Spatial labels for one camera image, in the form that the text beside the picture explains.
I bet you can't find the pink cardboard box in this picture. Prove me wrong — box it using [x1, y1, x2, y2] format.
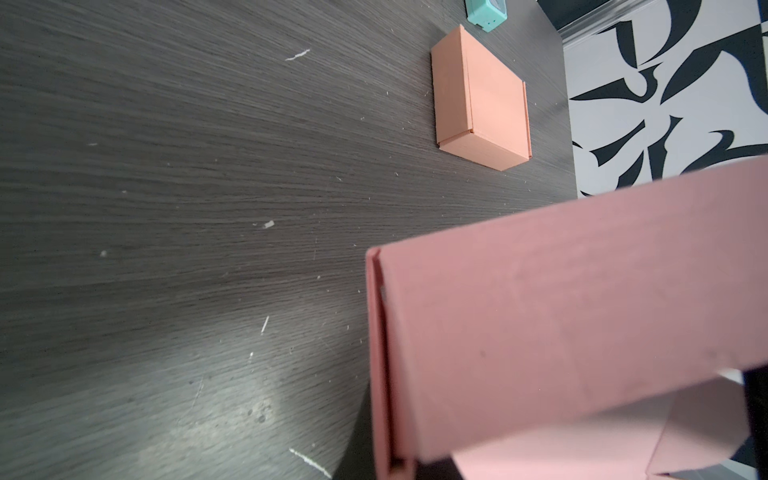
[366, 158, 767, 479]

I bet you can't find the salmon cardboard box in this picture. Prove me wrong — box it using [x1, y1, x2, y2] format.
[430, 25, 532, 171]

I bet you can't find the small teal alarm clock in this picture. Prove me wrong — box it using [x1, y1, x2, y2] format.
[465, 0, 508, 32]

